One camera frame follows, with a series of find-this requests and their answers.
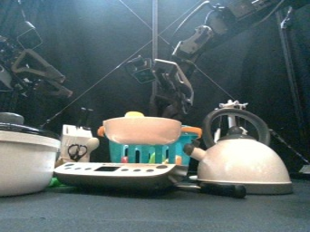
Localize slanted thin black rod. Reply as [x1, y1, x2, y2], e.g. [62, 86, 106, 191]
[267, 128, 310, 166]

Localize yellow toy food piece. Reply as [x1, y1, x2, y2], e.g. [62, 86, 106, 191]
[122, 111, 146, 119]

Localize small green item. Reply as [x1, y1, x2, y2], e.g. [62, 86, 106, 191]
[47, 177, 62, 188]

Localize thin diagonal brace wire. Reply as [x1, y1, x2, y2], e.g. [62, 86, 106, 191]
[116, 0, 236, 102]
[38, 0, 212, 129]

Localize large white pot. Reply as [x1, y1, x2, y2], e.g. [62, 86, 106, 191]
[0, 130, 61, 198]

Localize black handled utensil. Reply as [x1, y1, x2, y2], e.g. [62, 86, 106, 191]
[174, 182, 248, 199]

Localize vertical metal frame pole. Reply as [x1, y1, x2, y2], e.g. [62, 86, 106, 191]
[149, 0, 160, 107]

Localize grey side frame pole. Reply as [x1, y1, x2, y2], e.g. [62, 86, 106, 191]
[275, 6, 308, 130]

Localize white kettle with black handle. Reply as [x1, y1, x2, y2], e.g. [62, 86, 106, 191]
[182, 107, 293, 196]

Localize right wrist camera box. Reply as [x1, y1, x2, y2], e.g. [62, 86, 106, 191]
[122, 55, 157, 84]

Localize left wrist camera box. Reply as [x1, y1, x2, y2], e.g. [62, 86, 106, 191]
[14, 20, 43, 50]

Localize white toy knife block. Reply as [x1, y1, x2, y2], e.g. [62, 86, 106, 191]
[57, 123, 100, 166]

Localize teal basket with orange handles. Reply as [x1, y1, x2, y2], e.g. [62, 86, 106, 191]
[96, 124, 202, 167]

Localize grey toy kitchen scale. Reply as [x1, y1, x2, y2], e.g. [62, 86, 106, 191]
[53, 161, 189, 191]

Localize white stand behind kettle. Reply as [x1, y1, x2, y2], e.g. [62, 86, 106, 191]
[212, 99, 251, 143]

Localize pale pink toy pan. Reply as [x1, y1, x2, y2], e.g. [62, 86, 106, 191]
[101, 116, 182, 146]

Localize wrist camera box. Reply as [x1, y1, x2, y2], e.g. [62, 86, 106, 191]
[122, 55, 157, 84]
[14, 20, 43, 50]

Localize black knife handle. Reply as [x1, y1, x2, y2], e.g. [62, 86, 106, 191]
[84, 108, 94, 131]
[77, 107, 86, 129]

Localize black pot lid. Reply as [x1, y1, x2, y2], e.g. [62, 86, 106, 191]
[0, 111, 61, 140]

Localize black toy scissors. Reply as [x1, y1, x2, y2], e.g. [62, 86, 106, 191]
[66, 143, 89, 162]

